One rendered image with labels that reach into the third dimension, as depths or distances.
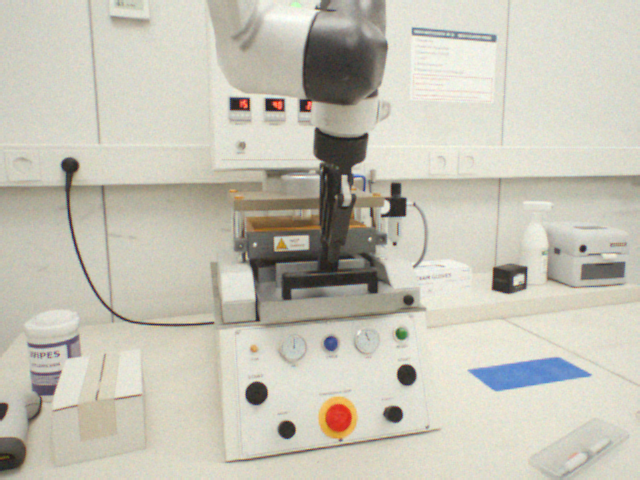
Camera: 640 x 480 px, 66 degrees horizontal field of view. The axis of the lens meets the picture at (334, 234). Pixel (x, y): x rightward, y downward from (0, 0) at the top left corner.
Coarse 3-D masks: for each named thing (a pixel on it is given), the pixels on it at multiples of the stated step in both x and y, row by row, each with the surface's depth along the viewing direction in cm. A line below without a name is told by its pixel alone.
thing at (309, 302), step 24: (288, 264) 81; (312, 264) 82; (360, 264) 84; (264, 288) 81; (312, 288) 81; (336, 288) 81; (360, 288) 81; (384, 288) 81; (264, 312) 74; (288, 312) 75; (312, 312) 75; (336, 312) 77; (360, 312) 78
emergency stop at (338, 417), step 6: (330, 408) 75; (336, 408) 75; (342, 408) 75; (348, 408) 76; (330, 414) 74; (336, 414) 75; (342, 414) 75; (348, 414) 75; (330, 420) 74; (336, 420) 74; (342, 420) 75; (348, 420) 75; (330, 426) 74; (336, 426) 74; (342, 426) 74; (348, 426) 75
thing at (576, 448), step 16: (576, 432) 75; (592, 432) 75; (608, 432) 75; (624, 432) 75; (544, 448) 71; (560, 448) 71; (576, 448) 71; (592, 448) 71; (544, 464) 67; (560, 464) 67; (576, 464) 67
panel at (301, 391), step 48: (240, 336) 75; (336, 336) 79; (384, 336) 81; (240, 384) 74; (288, 384) 75; (336, 384) 77; (384, 384) 79; (240, 432) 72; (336, 432) 75; (384, 432) 77
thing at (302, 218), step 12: (264, 216) 102; (276, 216) 102; (288, 216) 102; (300, 216) 94; (312, 216) 102; (252, 228) 88; (264, 228) 86; (276, 228) 86; (288, 228) 87; (300, 228) 88; (312, 228) 88
